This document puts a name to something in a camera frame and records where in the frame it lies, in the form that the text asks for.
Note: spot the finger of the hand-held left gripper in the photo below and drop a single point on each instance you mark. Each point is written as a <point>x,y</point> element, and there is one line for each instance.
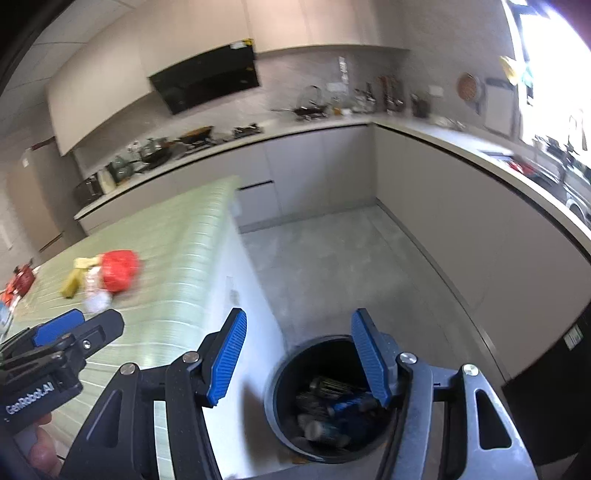
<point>99,330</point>
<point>55,328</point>

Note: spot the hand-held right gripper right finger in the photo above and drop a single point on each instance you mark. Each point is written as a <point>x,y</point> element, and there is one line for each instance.
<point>369,364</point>

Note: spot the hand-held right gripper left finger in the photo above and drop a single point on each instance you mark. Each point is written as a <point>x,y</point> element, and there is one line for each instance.
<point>226,364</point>

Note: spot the dark printed can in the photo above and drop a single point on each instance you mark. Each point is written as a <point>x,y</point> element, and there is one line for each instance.
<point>328,386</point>

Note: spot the black trash bin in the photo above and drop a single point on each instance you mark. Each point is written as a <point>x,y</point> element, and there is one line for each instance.
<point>281,415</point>

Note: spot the person's left hand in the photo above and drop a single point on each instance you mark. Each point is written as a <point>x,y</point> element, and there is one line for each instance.
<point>44,454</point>

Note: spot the printed snack packet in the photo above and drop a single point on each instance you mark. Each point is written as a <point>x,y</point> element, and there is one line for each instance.
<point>97,290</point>

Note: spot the yellow sponge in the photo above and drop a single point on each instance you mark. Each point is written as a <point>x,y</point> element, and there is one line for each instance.
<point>71,284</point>

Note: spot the orange plastic bag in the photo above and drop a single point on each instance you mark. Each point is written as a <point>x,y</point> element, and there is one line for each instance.
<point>8,295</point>

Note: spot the red pot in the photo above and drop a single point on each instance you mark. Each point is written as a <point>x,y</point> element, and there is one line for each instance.
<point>24,279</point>

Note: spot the red plastic bag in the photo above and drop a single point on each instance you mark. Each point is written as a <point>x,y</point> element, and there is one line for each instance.
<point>120,270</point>

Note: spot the beige refrigerator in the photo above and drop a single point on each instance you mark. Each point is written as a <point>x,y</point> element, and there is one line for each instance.
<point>41,203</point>

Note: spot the black toaster oven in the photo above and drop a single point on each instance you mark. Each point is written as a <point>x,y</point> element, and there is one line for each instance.
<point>87,190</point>

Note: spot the white jug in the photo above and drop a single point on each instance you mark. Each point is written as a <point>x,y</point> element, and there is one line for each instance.
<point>107,181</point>

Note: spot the green teapot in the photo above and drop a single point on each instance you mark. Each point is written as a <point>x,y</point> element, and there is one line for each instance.
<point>121,168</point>

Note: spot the grey lower cabinets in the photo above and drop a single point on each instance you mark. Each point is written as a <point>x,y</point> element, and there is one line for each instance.
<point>438,207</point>

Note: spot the grey lidded pot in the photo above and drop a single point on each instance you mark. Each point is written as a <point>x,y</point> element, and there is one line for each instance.
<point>154,154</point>

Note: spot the black wok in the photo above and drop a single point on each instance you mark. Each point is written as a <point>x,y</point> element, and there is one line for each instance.
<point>196,134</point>

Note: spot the black gas stove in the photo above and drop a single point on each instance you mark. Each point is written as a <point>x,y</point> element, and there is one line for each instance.
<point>240,131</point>

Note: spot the beige upper cabinets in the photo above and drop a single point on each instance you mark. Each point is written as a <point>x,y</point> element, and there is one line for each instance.
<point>115,83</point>

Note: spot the black knife block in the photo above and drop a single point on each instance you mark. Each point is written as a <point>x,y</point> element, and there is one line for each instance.
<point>420,107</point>

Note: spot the row of condiment bottles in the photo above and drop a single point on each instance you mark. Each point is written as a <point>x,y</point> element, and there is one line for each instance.
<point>355,101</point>

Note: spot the pan with glass lid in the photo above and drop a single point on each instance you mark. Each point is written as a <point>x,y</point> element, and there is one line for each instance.
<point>307,108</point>

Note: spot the utensil holder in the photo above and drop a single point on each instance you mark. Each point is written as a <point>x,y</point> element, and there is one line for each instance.
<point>392,94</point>

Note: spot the black range hood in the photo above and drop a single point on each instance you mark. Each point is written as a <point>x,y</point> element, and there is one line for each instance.
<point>207,78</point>

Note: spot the white cutting board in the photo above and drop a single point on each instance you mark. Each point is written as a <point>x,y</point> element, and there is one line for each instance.
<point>501,108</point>

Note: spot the round wooden board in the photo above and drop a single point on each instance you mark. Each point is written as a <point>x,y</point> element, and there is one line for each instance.
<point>468,86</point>

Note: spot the yellow hanging cloth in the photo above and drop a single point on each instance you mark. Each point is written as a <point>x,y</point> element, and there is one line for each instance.
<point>510,69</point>

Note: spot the window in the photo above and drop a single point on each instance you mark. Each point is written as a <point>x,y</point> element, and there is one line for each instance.
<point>554,92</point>

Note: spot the white wall socket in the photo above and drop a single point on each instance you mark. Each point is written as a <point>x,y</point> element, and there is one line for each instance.
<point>435,91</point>

